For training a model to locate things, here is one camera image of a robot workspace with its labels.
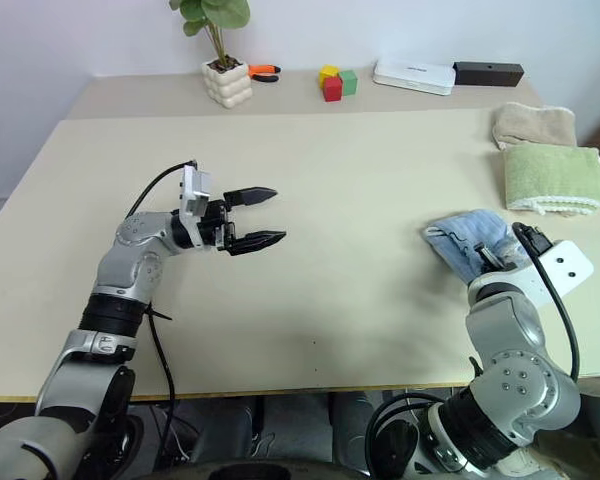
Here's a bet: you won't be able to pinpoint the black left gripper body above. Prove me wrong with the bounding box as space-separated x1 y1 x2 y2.
200 198 239 253

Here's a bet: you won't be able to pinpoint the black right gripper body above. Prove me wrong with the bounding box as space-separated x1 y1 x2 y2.
473 242 517 274

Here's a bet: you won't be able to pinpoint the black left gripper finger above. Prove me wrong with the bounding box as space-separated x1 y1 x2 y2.
223 186 279 209
227 230 288 258

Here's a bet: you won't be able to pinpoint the light blue towel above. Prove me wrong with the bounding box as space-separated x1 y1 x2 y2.
421 208 531 286

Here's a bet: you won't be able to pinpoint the green folded towel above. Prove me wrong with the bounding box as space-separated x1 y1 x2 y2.
502 144 600 217

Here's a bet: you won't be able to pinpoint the beige folded towel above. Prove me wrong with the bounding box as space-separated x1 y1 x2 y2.
491 102 577 151

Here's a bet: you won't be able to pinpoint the cream bubble plant pot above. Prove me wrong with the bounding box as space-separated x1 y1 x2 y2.
201 56 254 110

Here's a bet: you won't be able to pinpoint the dark grey rounded shape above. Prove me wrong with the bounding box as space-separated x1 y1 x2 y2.
179 397 257 461
329 392 381 471

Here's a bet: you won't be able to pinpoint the green leafy plant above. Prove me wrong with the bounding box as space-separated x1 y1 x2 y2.
168 0 251 64

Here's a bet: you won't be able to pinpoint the dark brown long box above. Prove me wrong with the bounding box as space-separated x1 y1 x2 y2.
452 61 525 88

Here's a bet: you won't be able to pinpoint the white flat box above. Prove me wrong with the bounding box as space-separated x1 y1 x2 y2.
372 59 456 97

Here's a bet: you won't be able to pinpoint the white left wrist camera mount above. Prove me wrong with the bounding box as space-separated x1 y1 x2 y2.
178 164 212 249

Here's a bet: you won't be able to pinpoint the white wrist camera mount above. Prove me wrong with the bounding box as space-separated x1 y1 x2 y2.
178 164 212 249
467 239 595 307

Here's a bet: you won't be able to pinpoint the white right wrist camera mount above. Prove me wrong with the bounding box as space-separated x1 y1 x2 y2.
467 239 595 307

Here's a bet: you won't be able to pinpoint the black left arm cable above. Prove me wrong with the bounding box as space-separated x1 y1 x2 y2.
128 158 200 461

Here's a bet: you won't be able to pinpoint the orange handled pliers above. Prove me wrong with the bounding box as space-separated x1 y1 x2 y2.
247 63 283 84

